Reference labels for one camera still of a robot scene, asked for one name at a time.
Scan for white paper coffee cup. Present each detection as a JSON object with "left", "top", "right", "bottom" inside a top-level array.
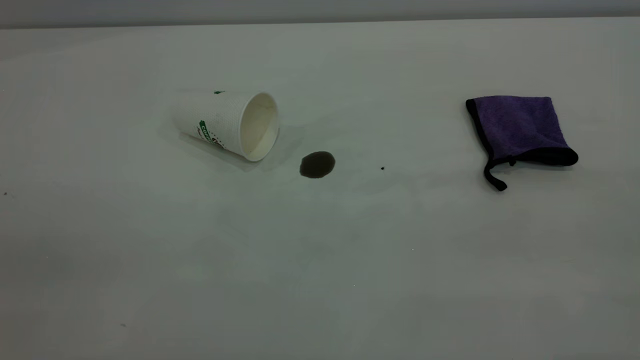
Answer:
[{"left": 172, "top": 90, "right": 280, "bottom": 162}]

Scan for purple cloth with black trim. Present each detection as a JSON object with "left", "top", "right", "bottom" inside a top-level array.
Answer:
[{"left": 465, "top": 95, "right": 579, "bottom": 192}]

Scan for brown coffee spill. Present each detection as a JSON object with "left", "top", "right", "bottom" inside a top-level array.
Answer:
[{"left": 299, "top": 151, "right": 336, "bottom": 179}]

